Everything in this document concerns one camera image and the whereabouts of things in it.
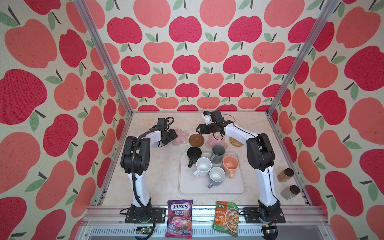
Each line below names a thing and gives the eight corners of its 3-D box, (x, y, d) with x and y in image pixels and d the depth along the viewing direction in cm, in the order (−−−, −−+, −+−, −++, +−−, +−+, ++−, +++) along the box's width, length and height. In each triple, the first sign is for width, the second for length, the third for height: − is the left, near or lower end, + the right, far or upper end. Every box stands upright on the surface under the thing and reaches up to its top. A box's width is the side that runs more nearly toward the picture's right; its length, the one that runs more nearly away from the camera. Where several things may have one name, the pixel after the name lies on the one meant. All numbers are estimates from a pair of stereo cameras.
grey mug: (210, 165, 94) (212, 156, 85) (209, 154, 99) (211, 144, 90) (222, 165, 94) (226, 156, 85) (221, 154, 99) (224, 144, 90)
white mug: (193, 179, 87) (193, 173, 81) (193, 163, 94) (193, 157, 87) (211, 179, 87) (212, 173, 81) (209, 163, 94) (211, 157, 87)
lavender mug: (208, 189, 83) (209, 184, 77) (207, 172, 90) (208, 166, 84) (224, 189, 83) (226, 184, 77) (222, 172, 90) (224, 166, 84)
